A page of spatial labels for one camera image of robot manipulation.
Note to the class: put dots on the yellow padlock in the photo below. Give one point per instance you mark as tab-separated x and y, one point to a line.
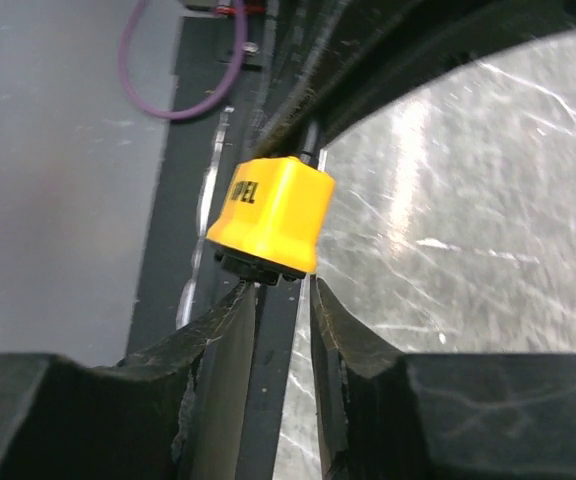
273	215

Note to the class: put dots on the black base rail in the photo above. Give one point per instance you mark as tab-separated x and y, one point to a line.
179	279

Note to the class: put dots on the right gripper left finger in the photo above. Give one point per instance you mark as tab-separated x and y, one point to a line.
173	410

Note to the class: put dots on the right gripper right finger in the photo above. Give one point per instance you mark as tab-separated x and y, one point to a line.
386	414

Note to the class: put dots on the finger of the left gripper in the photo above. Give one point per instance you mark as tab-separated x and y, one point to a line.
434	39
312	47

